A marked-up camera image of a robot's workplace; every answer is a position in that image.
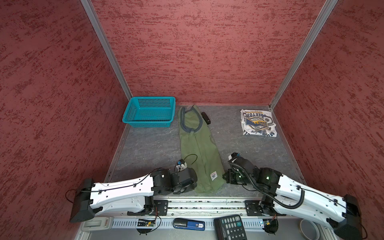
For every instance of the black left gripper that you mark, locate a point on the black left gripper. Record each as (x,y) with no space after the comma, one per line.
(190,187)

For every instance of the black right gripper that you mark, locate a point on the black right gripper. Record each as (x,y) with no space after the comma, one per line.
(230,172)

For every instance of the green tank top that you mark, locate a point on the green tank top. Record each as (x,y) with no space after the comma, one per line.
(199,150)

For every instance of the white tank top navy trim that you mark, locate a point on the white tank top navy trim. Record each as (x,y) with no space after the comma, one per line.
(258,123)

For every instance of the small black stapler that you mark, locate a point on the small black stapler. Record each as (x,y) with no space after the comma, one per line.
(206,118)

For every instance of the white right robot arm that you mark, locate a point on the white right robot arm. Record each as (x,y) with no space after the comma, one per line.
(282,195)

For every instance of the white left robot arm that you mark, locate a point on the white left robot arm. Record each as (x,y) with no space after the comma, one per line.
(130,197)

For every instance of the blue black handheld device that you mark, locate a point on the blue black handheld device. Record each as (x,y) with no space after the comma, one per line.
(187,224)

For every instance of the black calculator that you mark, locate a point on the black calculator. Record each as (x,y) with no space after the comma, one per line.
(230,228)

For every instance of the left small circuit board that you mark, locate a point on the left small circuit board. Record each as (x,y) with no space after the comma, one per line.
(146,223)

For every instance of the teal plastic laundry basket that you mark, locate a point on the teal plastic laundry basket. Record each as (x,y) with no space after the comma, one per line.
(150,112)

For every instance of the grey tape roll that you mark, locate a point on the grey tape roll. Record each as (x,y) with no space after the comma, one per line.
(309,230)

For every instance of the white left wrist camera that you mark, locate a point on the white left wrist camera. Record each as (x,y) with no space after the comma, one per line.
(181,165)

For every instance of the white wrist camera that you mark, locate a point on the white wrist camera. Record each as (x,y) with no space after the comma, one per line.
(233,156)
(181,165)

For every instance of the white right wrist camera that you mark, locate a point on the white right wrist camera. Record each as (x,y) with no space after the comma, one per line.
(233,156)

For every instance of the aluminium rail frame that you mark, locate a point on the aluminium rail frame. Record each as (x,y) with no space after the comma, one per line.
(200,209)

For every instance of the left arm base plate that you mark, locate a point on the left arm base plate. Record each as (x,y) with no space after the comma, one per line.
(160,207)

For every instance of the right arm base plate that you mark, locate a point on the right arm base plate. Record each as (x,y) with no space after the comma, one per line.
(254,209)

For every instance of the grey plastic handle block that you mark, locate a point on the grey plastic handle block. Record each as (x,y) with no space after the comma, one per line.
(97,224)

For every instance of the grey metal corner post right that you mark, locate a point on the grey metal corner post right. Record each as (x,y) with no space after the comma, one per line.
(317,26)

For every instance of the grey metal corner post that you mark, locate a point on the grey metal corner post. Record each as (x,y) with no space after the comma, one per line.
(317,26)
(97,26)

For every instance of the grey metal corner post left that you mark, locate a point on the grey metal corner post left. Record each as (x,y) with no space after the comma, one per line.
(97,26)

